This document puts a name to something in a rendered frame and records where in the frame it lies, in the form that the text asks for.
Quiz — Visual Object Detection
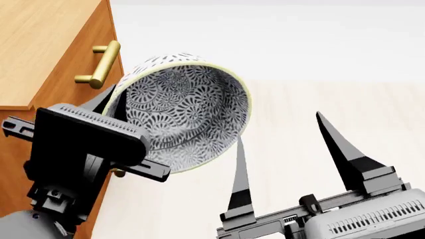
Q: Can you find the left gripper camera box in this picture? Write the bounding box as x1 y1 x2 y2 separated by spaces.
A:
33 104 152 167

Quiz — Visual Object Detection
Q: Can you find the wooden cabinet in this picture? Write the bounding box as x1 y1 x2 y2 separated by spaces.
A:
0 0 126 239

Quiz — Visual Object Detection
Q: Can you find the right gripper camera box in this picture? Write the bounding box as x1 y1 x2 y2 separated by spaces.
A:
303 188 425 239

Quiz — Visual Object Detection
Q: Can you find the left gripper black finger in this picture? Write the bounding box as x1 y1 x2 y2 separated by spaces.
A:
116 92 129 123
79 84 117 114

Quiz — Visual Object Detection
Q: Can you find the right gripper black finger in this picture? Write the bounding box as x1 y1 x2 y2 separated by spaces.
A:
220 135 256 231
315 111 401 197

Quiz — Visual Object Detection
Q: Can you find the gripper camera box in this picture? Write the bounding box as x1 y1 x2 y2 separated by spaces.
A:
33 104 152 167
303 188 425 239

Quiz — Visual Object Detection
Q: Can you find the black white patterned bowl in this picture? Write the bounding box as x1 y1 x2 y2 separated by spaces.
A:
101 52 253 175

